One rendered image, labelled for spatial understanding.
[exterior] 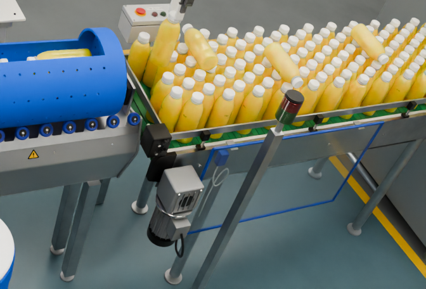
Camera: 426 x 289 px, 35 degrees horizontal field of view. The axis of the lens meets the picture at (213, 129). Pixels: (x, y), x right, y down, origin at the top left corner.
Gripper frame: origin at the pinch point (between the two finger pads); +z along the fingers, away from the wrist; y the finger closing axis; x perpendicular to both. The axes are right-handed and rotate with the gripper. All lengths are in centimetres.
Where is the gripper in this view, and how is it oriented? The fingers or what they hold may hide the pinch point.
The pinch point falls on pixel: (177, 7)
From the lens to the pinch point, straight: 221.0
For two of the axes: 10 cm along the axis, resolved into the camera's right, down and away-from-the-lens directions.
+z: -2.9, 7.0, 6.5
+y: 4.3, 7.1, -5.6
